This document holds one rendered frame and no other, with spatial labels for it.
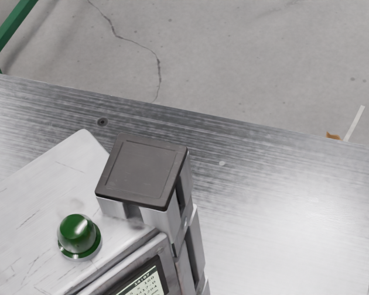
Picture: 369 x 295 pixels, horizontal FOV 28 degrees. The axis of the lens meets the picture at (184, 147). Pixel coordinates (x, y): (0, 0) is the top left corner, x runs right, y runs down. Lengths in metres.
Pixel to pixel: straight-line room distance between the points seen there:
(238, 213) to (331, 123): 1.15
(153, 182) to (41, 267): 0.08
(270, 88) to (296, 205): 1.21
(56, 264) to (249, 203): 0.77
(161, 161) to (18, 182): 0.10
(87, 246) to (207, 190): 0.78
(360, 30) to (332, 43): 0.11
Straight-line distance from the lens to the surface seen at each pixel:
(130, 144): 0.45
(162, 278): 0.48
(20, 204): 0.47
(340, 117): 2.31
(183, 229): 0.48
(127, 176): 0.43
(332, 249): 1.15
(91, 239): 0.43
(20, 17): 2.45
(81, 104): 1.33
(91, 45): 2.56
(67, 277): 0.44
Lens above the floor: 1.86
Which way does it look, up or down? 56 degrees down
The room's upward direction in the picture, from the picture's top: 9 degrees counter-clockwise
